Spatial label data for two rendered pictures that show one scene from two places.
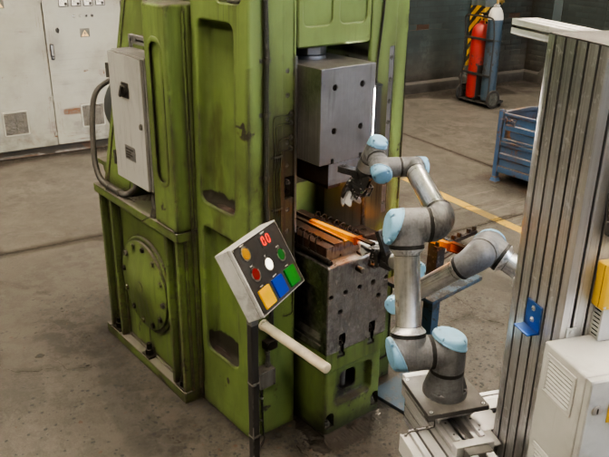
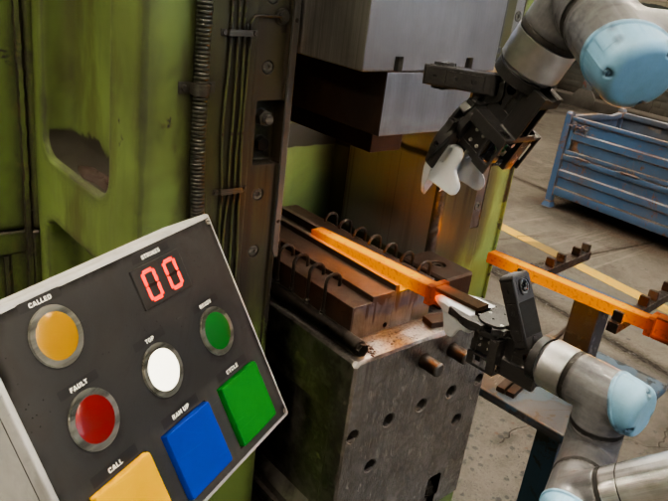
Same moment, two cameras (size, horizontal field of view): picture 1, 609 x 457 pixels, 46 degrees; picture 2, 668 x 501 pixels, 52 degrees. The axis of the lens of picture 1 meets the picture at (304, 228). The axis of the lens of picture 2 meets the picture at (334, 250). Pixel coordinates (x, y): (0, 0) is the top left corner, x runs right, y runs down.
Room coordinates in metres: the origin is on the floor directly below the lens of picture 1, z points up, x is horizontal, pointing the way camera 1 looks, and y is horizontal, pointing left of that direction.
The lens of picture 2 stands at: (1.86, 0.01, 1.50)
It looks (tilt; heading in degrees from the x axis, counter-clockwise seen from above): 23 degrees down; 356
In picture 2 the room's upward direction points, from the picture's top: 7 degrees clockwise
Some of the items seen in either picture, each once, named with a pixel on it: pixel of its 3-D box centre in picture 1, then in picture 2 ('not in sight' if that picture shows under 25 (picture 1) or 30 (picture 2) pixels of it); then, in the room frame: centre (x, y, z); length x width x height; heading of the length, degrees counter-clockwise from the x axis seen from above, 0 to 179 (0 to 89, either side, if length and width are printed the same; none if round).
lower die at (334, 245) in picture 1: (313, 233); (318, 261); (3.09, -0.04, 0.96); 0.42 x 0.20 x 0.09; 39
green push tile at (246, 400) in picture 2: (291, 275); (245, 403); (2.54, 0.05, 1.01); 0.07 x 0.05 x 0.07; 154
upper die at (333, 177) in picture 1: (314, 160); (341, 76); (3.09, -0.04, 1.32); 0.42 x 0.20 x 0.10; 39
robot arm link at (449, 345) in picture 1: (447, 349); not in sight; (2.05, -0.48, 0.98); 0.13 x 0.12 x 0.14; 99
